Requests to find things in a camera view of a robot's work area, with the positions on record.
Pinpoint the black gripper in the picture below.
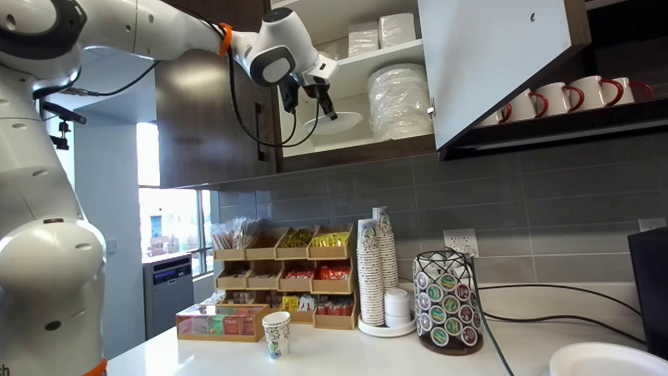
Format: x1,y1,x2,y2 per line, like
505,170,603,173
276,69,340,123

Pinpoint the printed paper coffee cup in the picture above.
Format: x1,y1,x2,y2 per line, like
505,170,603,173
261,309,294,362

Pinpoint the white interior open cupboard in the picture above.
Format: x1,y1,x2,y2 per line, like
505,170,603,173
269,0,439,173

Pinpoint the dark wood closed cupboard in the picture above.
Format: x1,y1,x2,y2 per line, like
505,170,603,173
152,0,285,189

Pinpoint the stack of printed paper cups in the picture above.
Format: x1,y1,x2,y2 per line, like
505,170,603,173
369,203,401,293
355,216,386,330

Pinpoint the white-lined open cupboard door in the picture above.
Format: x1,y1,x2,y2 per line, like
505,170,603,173
415,0,593,152

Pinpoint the plastic-wrapped stack of plates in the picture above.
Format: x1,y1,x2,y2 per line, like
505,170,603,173
365,63,435,139

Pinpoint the wooden tea bag rack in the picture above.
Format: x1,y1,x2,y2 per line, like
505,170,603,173
211,222,359,332

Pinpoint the window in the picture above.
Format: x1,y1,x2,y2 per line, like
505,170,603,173
137,120,218,282

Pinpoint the grey dishwasher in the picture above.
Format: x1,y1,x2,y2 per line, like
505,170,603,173
143,254,197,341

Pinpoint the wooden tea box tray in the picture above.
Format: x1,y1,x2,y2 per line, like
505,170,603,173
174,300,272,344

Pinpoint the white round cup tray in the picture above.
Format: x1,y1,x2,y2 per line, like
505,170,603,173
355,316,420,341

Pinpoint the dark open mug shelf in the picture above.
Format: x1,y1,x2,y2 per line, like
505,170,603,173
441,0,668,162

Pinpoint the black cupboard door handle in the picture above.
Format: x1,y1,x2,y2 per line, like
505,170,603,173
253,102,267,162

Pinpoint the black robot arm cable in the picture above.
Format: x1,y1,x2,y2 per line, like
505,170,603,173
223,47,324,151

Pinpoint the white wall power outlet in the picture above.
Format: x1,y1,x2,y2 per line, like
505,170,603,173
441,226,483,262

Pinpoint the white mug with red handle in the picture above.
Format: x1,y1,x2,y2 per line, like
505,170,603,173
615,75,659,108
481,94,539,130
566,73,627,114
531,80,586,120

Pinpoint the black power cable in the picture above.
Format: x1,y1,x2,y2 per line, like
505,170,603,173
472,256,651,376
474,279,644,319

